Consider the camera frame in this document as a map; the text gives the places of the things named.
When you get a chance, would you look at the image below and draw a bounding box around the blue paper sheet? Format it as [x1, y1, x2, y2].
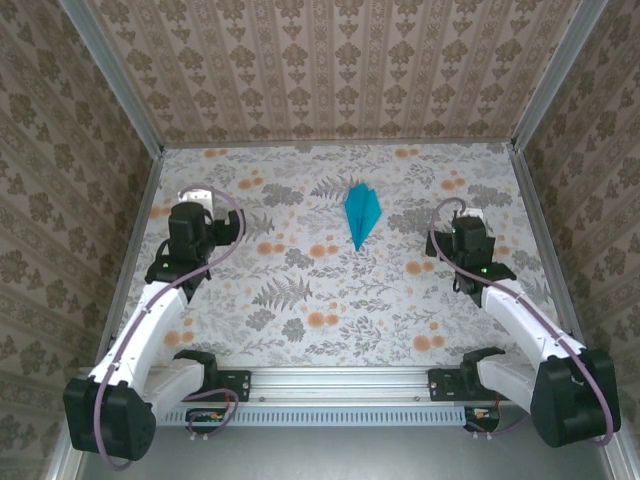
[343, 182, 384, 252]

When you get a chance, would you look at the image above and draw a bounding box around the floral patterned table covering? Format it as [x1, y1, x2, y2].
[107, 144, 576, 369]

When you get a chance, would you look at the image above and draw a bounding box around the black controller board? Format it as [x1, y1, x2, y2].
[462, 405, 501, 434]
[184, 407, 232, 435]

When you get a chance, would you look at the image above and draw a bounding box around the grey metal panel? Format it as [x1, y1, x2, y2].
[74, 424, 616, 480]

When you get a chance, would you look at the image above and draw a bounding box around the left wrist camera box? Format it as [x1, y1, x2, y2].
[168, 188, 215, 230]

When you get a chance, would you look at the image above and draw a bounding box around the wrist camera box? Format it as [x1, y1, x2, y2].
[168, 188, 215, 230]
[451, 206, 490, 246]

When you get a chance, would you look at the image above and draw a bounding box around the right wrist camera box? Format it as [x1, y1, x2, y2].
[451, 206, 490, 246]

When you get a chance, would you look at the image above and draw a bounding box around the aluminium side rail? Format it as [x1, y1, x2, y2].
[94, 149, 166, 366]
[509, 144, 591, 364]

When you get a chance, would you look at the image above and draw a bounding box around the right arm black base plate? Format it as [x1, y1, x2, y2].
[428, 368, 481, 403]

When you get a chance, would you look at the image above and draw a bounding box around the thin aluminium edge rail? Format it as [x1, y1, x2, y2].
[162, 139, 516, 150]

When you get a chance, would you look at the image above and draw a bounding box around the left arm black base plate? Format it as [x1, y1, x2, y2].
[209, 368, 252, 404]

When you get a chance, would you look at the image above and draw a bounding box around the aluminium mounting rail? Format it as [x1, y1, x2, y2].
[74, 364, 551, 404]

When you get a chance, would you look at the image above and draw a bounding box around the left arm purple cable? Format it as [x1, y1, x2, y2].
[94, 185, 247, 472]

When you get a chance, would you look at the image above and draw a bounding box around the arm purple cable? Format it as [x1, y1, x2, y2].
[94, 185, 247, 472]
[429, 197, 617, 445]

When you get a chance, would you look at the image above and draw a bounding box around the aluminium frame post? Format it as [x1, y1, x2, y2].
[57, 0, 166, 154]
[509, 0, 609, 151]

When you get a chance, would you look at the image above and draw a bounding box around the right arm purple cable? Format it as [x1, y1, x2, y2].
[429, 197, 617, 445]

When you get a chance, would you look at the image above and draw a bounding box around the grey slotted cable duct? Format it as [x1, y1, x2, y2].
[154, 405, 516, 426]

